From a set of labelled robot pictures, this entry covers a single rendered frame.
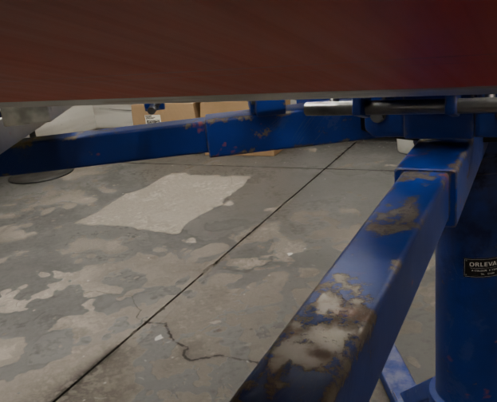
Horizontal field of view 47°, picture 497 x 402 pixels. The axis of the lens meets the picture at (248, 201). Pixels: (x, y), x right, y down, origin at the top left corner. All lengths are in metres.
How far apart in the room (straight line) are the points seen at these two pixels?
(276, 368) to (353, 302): 0.07
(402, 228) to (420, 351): 1.52
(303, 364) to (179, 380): 1.61
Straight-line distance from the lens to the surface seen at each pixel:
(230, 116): 0.88
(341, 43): 0.17
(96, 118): 5.83
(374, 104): 0.48
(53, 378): 2.08
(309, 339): 0.31
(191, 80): 0.26
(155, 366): 1.99
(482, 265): 1.02
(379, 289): 0.36
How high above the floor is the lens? 1.08
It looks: 19 degrees down
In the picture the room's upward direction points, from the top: 6 degrees counter-clockwise
